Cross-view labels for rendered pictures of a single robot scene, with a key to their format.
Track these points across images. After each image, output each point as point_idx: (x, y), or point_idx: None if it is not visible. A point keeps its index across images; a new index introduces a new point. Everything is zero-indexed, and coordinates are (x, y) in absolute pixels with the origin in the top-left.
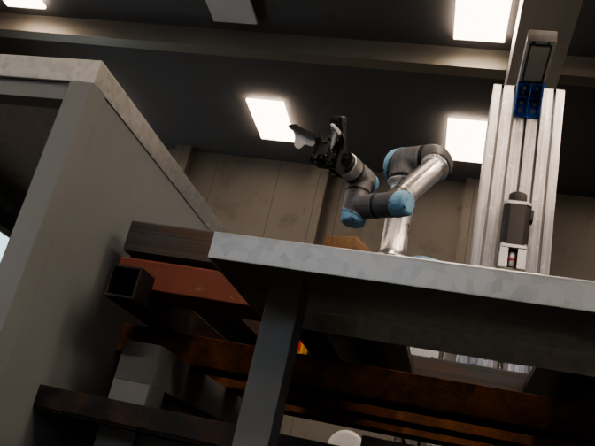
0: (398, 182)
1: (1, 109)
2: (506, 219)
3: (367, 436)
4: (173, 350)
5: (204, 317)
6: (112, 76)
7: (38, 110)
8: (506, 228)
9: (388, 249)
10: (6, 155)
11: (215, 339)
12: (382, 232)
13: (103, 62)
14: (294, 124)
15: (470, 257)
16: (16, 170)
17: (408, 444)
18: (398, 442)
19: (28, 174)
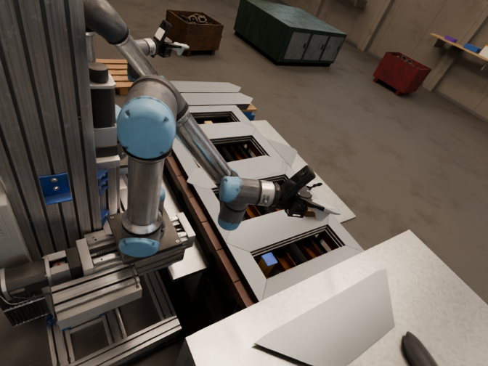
0: (226, 165)
1: (441, 289)
2: (112, 103)
3: (209, 264)
4: None
5: None
6: (405, 232)
7: (426, 272)
8: (114, 111)
9: (157, 213)
10: (444, 335)
11: (322, 254)
12: (150, 209)
13: (409, 229)
14: (337, 208)
15: (71, 148)
16: (440, 349)
17: (201, 248)
18: (202, 252)
19: (433, 346)
